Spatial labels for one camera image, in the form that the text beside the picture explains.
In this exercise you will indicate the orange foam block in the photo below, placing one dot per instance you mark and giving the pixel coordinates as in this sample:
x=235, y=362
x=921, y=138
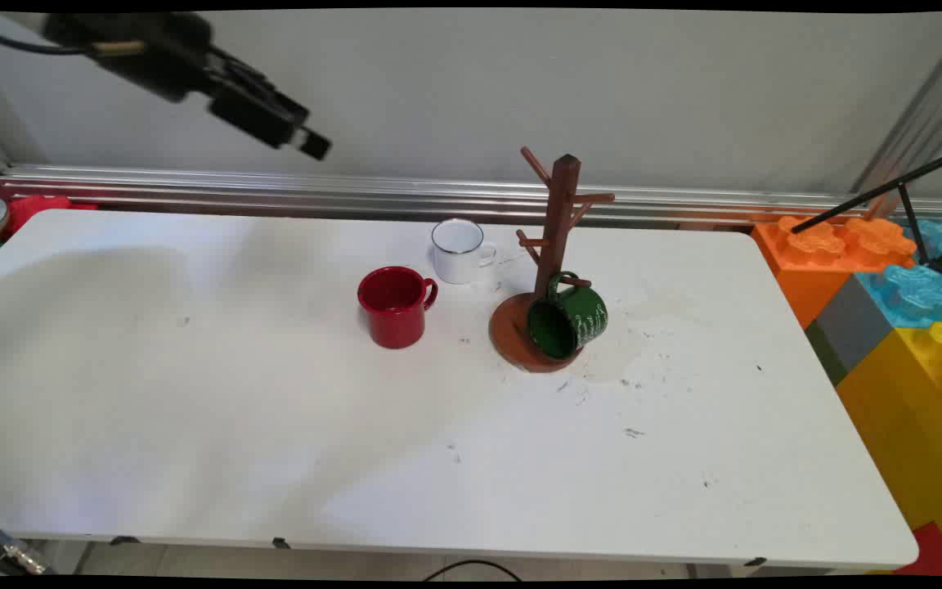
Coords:
x=806, y=278

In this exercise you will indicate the aluminium frame rail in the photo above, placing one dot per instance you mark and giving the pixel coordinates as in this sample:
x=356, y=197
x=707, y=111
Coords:
x=356, y=192

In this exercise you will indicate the colourful foam floor mats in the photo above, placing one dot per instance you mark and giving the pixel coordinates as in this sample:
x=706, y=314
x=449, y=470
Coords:
x=912, y=298

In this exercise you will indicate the brown wooden mug tree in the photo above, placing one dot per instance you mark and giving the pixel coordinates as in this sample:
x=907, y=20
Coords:
x=561, y=221

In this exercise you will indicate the green enamel mug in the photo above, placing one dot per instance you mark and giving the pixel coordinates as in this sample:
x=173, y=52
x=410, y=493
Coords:
x=573, y=319

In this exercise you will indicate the white enamel mug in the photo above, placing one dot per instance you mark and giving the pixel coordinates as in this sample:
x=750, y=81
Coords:
x=459, y=258

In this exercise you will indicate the large red foam block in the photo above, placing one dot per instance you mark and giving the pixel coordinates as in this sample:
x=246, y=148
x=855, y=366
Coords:
x=933, y=552

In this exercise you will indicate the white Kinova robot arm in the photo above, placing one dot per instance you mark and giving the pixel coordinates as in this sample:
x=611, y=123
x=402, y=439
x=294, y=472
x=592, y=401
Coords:
x=140, y=49

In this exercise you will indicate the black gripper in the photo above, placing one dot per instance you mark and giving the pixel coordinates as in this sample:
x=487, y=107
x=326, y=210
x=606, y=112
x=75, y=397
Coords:
x=254, y=102

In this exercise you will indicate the red enamel mug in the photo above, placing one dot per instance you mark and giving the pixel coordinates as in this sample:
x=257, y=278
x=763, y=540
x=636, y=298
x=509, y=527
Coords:
x=397, y=315

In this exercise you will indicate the grey foam block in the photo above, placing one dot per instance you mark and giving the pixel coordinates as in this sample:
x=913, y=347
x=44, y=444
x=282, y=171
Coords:
x=855, y=323

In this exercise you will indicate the red plastic object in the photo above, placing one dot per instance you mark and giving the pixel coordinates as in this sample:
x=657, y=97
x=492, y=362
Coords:
x=33, y=209

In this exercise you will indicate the dark green foam block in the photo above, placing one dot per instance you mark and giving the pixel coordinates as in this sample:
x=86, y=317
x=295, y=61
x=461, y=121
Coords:
x=824, y=353

